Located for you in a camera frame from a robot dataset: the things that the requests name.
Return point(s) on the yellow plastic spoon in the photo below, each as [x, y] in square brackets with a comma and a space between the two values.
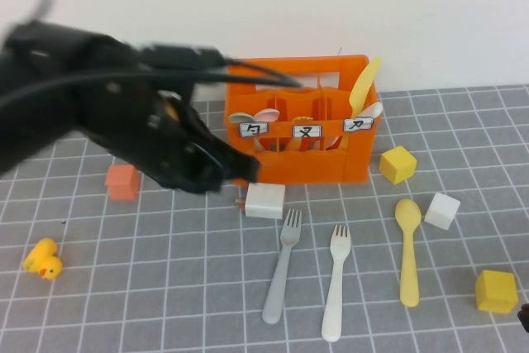
[408, 212]

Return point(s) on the yellow plastic knife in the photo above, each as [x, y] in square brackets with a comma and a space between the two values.
[361, 84]

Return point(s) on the white charger plug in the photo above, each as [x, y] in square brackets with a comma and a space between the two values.
[266, 204]

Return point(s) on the yellow rubber duck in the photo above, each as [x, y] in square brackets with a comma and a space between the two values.
[41, 260]

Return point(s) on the paper label reading 刀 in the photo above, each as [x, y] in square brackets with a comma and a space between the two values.
[358, 124]

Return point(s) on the grey plastic fork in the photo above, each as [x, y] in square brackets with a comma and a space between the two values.
[281, 270]

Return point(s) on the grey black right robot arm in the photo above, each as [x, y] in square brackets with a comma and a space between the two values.
[524, 318]

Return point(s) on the paper label reading 叉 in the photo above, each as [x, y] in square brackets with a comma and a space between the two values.
[307, 131]

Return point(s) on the salmon orange cube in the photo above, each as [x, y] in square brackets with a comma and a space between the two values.
[120, 185]

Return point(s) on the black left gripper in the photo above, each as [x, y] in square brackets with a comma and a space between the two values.
[144, 134]

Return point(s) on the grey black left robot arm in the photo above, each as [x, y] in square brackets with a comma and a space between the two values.
[41, 80]

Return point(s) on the white plastic knife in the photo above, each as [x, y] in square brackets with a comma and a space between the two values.
[374, 109]

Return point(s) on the pink plastic spoon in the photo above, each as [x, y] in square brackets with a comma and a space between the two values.
[268, 114]

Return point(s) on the orange plastic cutlery holder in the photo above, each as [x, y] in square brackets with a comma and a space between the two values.
[314, 169]

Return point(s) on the white plastic fork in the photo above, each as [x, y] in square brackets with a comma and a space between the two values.
[336, 278]

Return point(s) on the yellow cube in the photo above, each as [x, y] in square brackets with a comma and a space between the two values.
[496, 291]
[396, 165]

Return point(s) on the paper label reading 勺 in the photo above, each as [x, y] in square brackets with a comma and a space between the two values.
[254, 130]

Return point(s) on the white cube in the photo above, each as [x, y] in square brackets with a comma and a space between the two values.
[442, 210]

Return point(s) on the grey-green plastic spoon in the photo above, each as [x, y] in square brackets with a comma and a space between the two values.
[239, 117]

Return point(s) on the grey checkered tablecloth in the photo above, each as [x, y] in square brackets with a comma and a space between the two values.
[157, 307]

